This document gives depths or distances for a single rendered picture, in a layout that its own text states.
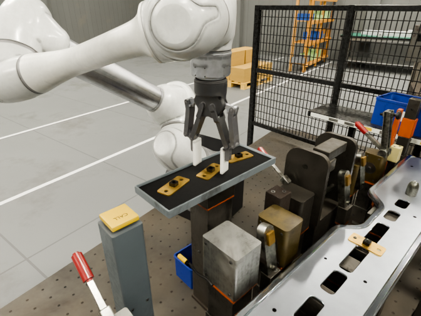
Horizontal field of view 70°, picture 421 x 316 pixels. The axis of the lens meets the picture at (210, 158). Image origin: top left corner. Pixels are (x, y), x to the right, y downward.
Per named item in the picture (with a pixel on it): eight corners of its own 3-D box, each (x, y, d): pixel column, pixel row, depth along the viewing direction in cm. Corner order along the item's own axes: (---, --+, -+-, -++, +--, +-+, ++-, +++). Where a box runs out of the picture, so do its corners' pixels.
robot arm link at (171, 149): (175, 181, 132) (143, 168, 113) (175, 143, 138) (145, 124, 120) (208, 175, 126) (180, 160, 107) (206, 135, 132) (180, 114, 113)
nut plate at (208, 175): (208, 180, 74) (208, 176, 74) (195, 176, 76) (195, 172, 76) (225, 167, 81) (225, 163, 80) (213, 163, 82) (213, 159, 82)
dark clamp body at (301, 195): (285, 303, 97) (302, 203, 79) (256, 280, 104) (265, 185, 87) (298, 289, 101) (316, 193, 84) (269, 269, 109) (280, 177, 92)
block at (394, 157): (376, 226, 130) (400, 148, 113) (368, 222, 132) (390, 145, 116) (379, 222, 132) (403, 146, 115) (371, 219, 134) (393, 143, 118)
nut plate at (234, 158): (230, 163, 82) (230, 160, 82) (222, 158, 85) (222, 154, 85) (254, 156, 86) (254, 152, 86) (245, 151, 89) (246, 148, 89)
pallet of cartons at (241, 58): (213, 84, 663) (213, 51, 632) (240, 76, 749) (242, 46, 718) (248, 90, 618) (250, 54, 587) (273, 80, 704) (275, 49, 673)
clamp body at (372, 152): (361, 234, 126) (383, 158, 110) (338, 223, 132) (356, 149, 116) (368, 227, 130) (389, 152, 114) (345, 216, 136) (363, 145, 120)
